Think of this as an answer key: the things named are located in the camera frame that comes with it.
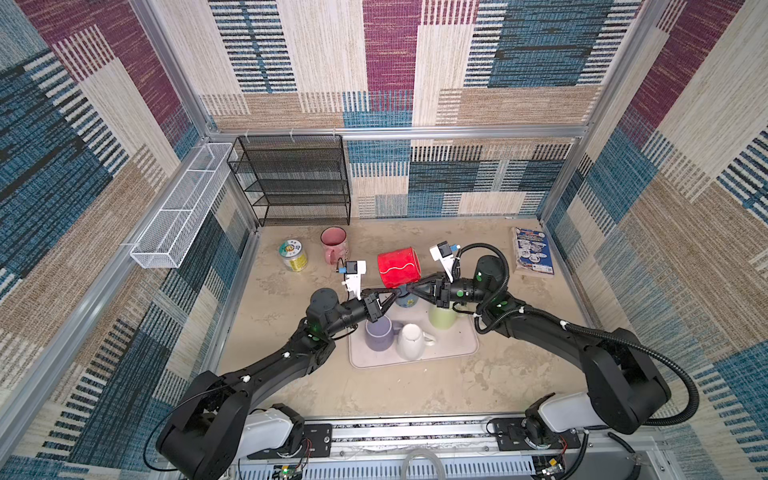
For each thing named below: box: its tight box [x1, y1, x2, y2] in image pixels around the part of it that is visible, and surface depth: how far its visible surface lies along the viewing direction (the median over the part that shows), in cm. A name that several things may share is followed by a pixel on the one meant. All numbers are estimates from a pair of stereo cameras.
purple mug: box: [365, 315, 403, 352], surface depth 85 cm
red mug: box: [377, 247, 422, 288], surface depth 71 cm
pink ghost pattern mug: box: [320, 226, 349, 265], surface depth 104 cm
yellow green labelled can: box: [278, 239, 308, 272], surface depth 104 cm
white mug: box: [397, 323, 436, 361], surface depth 83 cm
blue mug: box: [395, 285, 419, 308], surface depth 74 cm
